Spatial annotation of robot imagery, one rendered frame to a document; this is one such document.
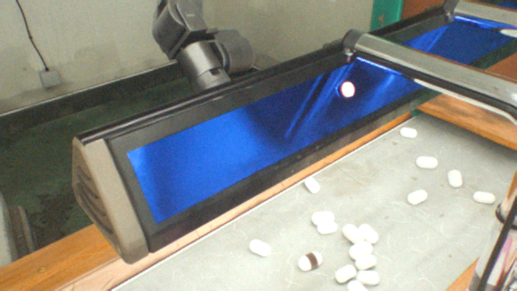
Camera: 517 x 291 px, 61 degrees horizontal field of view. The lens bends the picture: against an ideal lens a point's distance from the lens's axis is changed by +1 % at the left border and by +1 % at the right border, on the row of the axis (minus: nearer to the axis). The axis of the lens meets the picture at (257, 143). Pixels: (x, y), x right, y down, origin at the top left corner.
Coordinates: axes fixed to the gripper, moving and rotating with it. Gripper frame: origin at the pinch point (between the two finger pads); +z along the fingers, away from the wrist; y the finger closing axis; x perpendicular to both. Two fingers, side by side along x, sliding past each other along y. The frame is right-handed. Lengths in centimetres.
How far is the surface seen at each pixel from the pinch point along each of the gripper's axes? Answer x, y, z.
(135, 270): 9.4, -20.9, 5.3
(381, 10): 3, 49, -16
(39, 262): 13.2, -30.7, -2.4
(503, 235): -36.0, -7.8, 16.1
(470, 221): -6.2, 25.3, 25.9
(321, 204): 5.6, 10.1, 11.6
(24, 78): 170, 8, -109
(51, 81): 170, 19, -104
